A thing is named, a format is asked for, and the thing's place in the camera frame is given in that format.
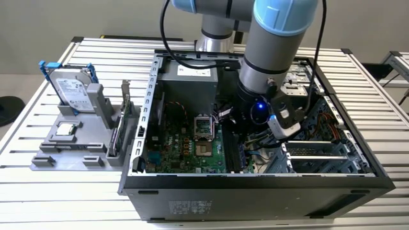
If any blue disk carrier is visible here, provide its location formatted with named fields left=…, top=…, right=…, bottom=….
left=37, top=60, right=98, bottom=115

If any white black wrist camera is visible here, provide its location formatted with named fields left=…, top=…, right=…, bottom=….
left=266, top=94, right=301, bottom=140

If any black round floor object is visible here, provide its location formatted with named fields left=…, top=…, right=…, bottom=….
left=0, top=95, right=26, bottom=127

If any orange red wire bundle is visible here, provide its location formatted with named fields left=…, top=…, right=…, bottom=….
left=305, top=112, right=341, bottom=146

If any black RAM slot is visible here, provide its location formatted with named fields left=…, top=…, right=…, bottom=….
left=226, top=134, right=235, bottom=173
left=222, top=131, right=230, bottom=173
left=230, top=138, right=238, bottom=173

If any green motherboard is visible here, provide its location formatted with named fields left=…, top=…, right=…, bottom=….
left=145, top=119, right=255, bottom=174

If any grey power supply unit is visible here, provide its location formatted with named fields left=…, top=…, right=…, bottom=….
left=157, top=59, right=219, bottom=115

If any grey parts rack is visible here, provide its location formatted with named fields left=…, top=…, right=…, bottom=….
left=29, top=83, right=141, bottom=171

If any black cable bundle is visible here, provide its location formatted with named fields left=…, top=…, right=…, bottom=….
left=245, top=134, right=285, bottom=150

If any silver hard disk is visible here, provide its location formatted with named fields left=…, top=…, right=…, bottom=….
left=46, top=68, right=97, bottom=113

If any aluminium table frame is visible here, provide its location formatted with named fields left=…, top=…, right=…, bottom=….
left=379, top=50, right=409, bottom=88

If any black case fan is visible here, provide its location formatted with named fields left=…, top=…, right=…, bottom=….
left=149, top=92, right=166, bottom=144

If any metal socket cover frame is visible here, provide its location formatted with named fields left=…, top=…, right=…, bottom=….
left=193, top=114, right=214, bottom=141

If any silver disk bay cage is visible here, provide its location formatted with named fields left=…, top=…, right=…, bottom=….
left=265, top=140, right=367, bottom=174

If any black open PC case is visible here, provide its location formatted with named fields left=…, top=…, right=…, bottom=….
left=117, top=49, right=396, bottom=222

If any green graphics card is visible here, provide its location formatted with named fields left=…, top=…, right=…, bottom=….
left=107, top=80, right=141, bottom=158

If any silver CPU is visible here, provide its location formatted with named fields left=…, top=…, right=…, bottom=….
left=55, top=123, right=77, bottom=137

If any CPU socket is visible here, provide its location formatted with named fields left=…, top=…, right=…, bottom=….
left=194, top=140, right=214, bottom=157

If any twisted multicolour fan wire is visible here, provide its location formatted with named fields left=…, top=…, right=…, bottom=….
left=163, top=102, right=189, bottom=127

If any silver drive cage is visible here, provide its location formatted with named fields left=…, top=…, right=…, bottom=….
left=282, top=59, right=322, bottom=101

